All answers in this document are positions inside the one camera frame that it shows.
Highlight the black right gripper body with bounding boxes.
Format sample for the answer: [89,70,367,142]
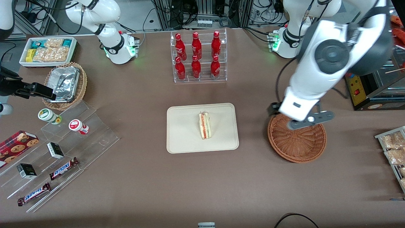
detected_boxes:
[0,67,22,96]

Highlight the triangle sandwich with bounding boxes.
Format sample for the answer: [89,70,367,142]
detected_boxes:
[198,111,213,140]

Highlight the round brown wicker basket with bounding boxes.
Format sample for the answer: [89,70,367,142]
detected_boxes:
[267,113,327,163]

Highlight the wicker basket with foil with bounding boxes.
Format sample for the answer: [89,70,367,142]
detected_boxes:
[42,62,87,111]

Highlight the cream plastic tray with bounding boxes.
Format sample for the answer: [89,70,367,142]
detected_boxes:
[166,103,239,154]

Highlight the white snack bin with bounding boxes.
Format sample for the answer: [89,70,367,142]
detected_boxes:
[19,36,78,68]

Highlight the green lid drink cup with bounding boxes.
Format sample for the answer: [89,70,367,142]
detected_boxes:
[38,108,62,125]

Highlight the aluminium foil container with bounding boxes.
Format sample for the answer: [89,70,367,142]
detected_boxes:
[47,66,79,102]

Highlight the large rice cracker bag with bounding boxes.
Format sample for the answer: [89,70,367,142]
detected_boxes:
[33,47,70,62]

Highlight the small rice cracker bag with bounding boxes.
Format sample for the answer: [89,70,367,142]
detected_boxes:
[44,38,65,49]

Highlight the red lid drink cup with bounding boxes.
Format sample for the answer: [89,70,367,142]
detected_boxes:
[69,119,90,135]

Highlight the black food warmer cabinet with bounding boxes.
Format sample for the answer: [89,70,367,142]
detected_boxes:
[344,6,405,111]

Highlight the red cookie box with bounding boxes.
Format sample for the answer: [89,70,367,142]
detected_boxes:
[0,130,40,168]

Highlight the small black box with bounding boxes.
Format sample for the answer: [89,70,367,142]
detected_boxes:
[16,163,37,179]
[47,142,65,159]

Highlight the red cola bottle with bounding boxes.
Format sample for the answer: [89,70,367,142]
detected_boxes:
[210,55,221,79]
[191,55,202,79]
[175,56,186,80]
[175,33,187,60]
[191,32,202,60]
[211,31,221,59]

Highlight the clear acrylic stepped display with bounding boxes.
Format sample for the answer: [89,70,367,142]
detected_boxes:
[0,101,120,213]

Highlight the clear acrylic bottle rack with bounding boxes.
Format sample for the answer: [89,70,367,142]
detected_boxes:
[170,28,227,83]

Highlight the snickers bar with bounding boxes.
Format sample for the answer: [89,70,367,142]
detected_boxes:
[49,157,79,181]
[17,182,52,206]

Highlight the steel warmer pan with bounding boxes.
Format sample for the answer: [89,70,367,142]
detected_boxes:
[373,62,405,92]

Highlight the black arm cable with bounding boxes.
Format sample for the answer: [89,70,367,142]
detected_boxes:
[275,57,298,103]

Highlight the grey wire rack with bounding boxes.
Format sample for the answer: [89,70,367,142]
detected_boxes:
[375,126,405,193]

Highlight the black looped cable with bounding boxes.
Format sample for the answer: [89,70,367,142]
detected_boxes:
[274,213,320,228]

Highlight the aluminium equipment frame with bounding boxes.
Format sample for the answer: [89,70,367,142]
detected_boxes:
[155,0,253,30]

